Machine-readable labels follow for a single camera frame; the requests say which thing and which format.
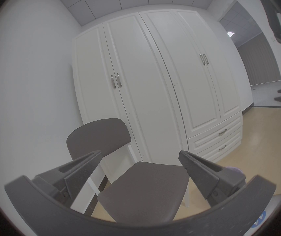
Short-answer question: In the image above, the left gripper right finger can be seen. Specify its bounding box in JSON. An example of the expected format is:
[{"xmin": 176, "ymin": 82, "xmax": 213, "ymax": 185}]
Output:
[{"xmin": 178, "ymin": 151, "xmax": 247, "ymax": 206}]

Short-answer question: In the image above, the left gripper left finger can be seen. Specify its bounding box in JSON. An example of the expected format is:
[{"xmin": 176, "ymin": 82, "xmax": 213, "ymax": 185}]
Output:
[{"xmin": 32, "ymin": 150, "xmax": 103, "ymax": 205}]

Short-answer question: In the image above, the purple plastic bag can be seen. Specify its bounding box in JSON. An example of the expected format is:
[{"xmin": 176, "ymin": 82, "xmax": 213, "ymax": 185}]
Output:
[{"xmin": 225, "ymin": 166, "xmax": 245, "ymax": 181}]

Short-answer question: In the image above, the grey curtain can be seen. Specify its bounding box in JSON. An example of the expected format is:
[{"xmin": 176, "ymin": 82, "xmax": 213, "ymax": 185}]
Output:
[{"xmin": 237, "ymin": 32, "xmax": 281, "ymax": 85}]

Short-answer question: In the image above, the grey and white chair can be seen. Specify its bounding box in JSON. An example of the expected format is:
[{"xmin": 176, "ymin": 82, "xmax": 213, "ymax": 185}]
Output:
[{"xmin": 66, "ymin": 118, "xmax": 190, "ymax": 223}]

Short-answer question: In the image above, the white wardrobe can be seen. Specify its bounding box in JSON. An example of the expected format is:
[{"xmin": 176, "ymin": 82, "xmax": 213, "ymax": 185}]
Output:
[{"xmin": 72, "ymin": 9, "xmax": 244, "ymax": 165}]

